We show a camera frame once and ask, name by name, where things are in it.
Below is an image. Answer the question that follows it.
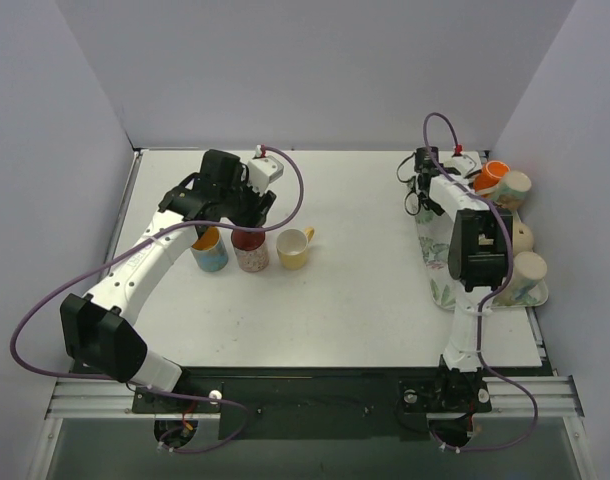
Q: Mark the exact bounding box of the floral serving tray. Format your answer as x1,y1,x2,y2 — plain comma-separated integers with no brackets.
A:
415,207,549,311

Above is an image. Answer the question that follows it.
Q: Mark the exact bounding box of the beige round mug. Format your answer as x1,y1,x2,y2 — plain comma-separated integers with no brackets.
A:
512,221,534,256

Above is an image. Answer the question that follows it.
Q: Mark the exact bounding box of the white coral pattern mug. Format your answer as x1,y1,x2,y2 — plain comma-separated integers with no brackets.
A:
487,170,532,212

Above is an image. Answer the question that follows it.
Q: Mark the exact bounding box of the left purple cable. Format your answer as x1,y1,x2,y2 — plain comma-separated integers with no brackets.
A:
9,144,306,455

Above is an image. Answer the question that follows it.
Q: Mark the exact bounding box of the orange mug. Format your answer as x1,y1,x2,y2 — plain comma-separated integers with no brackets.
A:
473,160,511,196

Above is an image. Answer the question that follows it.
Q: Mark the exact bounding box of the aluminium rail frame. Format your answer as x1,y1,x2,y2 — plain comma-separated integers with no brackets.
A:
46,376,584,420

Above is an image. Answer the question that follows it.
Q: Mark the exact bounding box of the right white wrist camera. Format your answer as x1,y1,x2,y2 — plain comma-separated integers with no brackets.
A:
444,144,478,177

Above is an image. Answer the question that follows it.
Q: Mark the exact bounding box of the pink ghost mug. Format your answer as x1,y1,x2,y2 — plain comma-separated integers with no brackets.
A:
231,230,269,273

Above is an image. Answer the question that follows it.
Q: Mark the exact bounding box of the yellow mug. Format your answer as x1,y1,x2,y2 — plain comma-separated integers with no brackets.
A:
276,227,315,270

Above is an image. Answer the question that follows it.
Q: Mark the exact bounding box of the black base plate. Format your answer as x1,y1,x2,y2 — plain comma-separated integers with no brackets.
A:
132,367,492,440

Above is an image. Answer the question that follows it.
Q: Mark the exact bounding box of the cream floral mug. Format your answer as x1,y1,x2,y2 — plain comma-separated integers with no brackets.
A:
493,251,548,306

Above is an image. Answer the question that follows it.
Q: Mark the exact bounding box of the blue butterfly mug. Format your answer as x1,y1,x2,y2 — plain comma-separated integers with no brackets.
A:
191,227,229,273

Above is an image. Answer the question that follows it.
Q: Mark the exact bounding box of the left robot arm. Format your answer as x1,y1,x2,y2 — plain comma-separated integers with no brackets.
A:
60,149,283,412

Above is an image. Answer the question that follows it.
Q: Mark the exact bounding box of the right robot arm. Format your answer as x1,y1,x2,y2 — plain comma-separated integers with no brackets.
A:
404,147,512,373

